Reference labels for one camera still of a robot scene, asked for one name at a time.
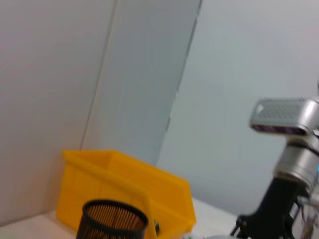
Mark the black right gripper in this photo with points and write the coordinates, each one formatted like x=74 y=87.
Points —
x=274 y=211

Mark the clear green-label water bottle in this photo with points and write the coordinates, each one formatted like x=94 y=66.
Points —
x=192 y=236

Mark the black mesh pen holder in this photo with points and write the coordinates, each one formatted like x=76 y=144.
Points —
x=109 y=224

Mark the yellow plastic bin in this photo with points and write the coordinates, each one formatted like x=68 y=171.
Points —
x=129 y=179

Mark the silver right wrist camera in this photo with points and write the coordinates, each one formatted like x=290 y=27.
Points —
x=276 y=114

